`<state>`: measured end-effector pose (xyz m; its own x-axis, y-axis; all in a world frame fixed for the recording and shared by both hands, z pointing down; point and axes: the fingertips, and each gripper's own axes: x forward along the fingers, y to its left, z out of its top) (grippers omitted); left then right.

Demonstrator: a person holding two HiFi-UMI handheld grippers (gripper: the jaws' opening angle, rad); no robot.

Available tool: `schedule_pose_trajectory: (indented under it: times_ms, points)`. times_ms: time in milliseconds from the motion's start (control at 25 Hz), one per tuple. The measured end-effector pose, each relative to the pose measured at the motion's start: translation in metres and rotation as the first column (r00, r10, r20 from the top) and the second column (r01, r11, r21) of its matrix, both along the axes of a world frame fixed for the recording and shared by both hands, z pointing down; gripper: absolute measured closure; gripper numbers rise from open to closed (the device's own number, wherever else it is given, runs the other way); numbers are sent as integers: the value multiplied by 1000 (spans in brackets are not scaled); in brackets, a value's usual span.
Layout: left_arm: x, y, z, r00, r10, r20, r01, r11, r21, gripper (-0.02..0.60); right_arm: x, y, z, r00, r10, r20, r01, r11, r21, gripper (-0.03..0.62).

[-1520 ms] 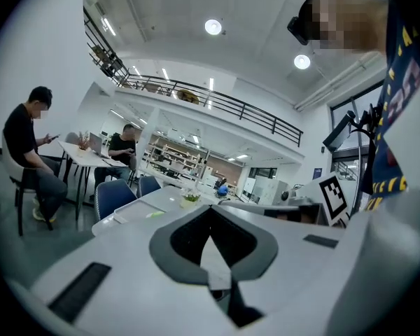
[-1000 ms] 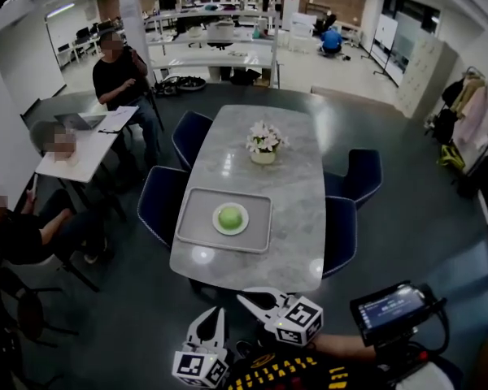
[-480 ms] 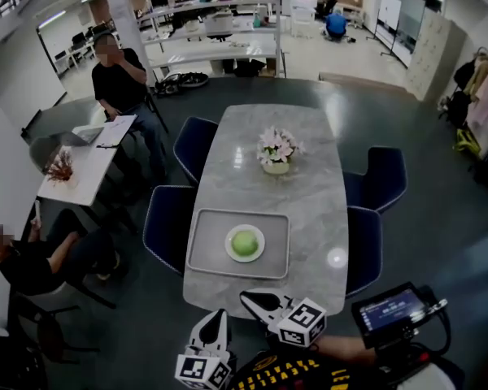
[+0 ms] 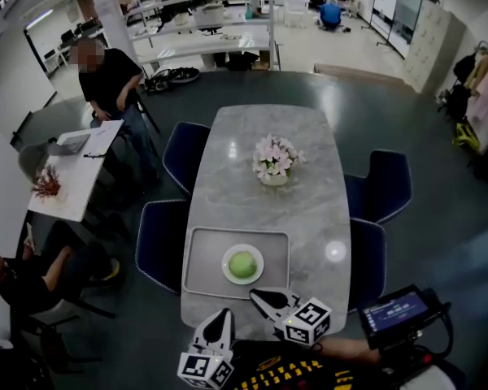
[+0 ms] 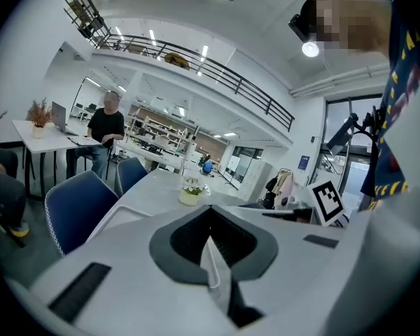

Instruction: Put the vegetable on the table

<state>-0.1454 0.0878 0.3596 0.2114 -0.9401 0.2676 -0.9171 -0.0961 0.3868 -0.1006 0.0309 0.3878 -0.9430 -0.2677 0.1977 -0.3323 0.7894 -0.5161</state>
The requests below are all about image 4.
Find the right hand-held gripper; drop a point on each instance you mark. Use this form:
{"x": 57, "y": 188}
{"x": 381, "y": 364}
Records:
{"x": 309, "y": 319}

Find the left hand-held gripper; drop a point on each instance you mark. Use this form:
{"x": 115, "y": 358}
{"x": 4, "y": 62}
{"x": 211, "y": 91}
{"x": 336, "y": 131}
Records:
{"x": 203, "y": 368}

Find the green cabbage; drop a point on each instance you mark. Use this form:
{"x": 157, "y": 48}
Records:
{"x": 242, "y": 264}

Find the white round plate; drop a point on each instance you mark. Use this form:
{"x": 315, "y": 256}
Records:
{"x": 225, "y": 274}

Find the person's right forearm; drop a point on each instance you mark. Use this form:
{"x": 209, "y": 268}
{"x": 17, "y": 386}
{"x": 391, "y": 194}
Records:
{"x": 349, "y": 349}

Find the grey marble table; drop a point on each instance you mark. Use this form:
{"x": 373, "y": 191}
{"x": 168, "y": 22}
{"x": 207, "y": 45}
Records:
{"x": 309, "y": 217}

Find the black jersey with yellow letters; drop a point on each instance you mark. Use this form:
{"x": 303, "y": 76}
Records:
{"x": 293, "y": 378}

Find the grey rectangular tray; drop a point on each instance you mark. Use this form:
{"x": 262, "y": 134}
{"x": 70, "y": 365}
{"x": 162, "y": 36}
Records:
{"x": 203, "y": 258}

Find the black monitor screen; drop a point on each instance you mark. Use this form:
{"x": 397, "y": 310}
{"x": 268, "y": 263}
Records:
{"x": 396, "y": 313}

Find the pink flowers in white pot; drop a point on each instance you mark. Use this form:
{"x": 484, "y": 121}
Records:
{"x": 274, "y": 161}

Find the grey chair with black legs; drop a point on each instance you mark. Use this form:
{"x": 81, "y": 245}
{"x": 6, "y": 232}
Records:
{"x": 57, "y": 307}

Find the black metal chair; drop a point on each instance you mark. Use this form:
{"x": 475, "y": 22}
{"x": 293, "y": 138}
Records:
{"x": 53, "y": 343}

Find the white fabric bag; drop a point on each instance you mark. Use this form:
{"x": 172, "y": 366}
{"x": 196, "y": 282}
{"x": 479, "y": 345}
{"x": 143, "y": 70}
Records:
{"x": 435, "y": 380}

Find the white side table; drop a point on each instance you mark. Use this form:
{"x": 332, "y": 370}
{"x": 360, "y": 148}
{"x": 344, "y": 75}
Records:
{"x": 77, "y": 181}

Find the white phone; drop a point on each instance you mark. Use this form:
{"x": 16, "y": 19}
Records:
{"x": 30, "y": 238}

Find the black pen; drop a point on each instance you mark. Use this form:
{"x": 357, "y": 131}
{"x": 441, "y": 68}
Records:
{"x": 94, "y": 155}

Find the red dried plant decoration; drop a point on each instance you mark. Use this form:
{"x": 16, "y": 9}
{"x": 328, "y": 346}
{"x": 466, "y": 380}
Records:
{"x": 46, "y": 183}

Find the white paper sheets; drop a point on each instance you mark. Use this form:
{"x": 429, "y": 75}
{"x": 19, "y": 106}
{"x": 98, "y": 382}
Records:
{"x": 105, "y": 134}

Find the grey laptop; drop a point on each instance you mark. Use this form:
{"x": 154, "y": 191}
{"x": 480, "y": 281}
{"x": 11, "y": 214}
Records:
{"x": 71, "y": 142}

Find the yellow green bag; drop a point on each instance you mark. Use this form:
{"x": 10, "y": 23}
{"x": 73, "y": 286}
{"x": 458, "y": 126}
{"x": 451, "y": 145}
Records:
{"x": 467, "y": 136}

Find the white shelving rack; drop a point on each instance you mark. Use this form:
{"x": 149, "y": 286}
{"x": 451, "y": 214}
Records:
{"x": 211, "y": 43}

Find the clothes rack with coats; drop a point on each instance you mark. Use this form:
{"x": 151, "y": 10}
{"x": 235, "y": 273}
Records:
{"x": 486, "y": 87}

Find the grey locker cabinet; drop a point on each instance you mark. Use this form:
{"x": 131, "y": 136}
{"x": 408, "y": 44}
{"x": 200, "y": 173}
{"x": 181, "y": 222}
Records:
{"x": 431, "y": 43}

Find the whiteboard on stand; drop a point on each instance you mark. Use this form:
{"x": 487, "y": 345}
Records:
{"x": 384, "y": 0}

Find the white pillar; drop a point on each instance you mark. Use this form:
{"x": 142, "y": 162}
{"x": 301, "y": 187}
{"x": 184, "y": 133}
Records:
{"x": 110, "y": 10}

